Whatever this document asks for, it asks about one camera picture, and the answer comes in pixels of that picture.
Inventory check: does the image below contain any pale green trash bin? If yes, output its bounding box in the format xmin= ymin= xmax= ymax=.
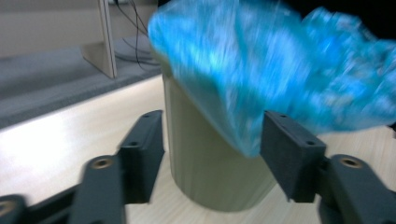
xmin=161 ymin=63 xmax=277 ymax=213

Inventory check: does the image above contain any black cable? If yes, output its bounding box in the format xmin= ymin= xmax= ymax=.
xmin=113 ymin=0 xmax=149 ymax=35
xmin=128 ymin=0 xmax=162 ymax=72

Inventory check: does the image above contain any metal table leg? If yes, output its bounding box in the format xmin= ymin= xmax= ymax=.
xmin=81 ymin=0 xmax=119 ymax=79

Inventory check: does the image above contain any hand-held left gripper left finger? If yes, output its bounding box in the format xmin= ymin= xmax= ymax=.
xmin=117 ymin=109 xmax=165 ymax=205

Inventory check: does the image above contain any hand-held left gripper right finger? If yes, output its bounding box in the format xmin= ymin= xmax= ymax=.
xmin=259 ymin=110 xmax=329 ymax=203

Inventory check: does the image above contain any blue plastic trash bag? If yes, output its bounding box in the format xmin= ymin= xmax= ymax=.
xmin=147 ymin=0 xmax=396 ymax=159

